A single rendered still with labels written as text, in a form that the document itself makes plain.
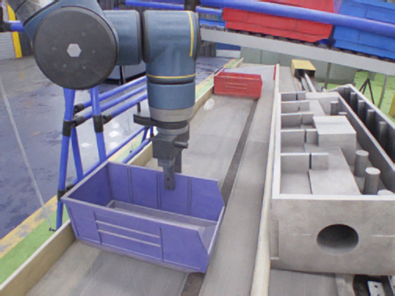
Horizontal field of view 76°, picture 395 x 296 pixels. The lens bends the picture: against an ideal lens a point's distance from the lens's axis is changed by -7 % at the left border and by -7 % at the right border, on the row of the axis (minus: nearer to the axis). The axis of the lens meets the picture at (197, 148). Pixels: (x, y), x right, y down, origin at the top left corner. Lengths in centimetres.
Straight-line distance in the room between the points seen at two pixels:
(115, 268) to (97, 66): 46
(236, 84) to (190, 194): 134
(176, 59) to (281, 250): 46
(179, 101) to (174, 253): 32
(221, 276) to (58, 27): 55
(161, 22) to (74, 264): 56
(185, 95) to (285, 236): 36
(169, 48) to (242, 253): 49
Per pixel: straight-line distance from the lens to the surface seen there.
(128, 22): 55
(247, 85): 195
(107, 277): 67
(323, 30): 83
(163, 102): 57
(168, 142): 59
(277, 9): 77
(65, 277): 69
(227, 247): 71
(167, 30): 55
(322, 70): 710
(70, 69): 38
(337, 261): 67
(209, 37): 85
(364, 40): 85
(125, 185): 79
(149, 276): 65
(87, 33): 38
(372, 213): 60
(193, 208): 74
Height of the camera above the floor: 126
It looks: 26 degrees down
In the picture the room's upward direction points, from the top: 1 degrees clockwise
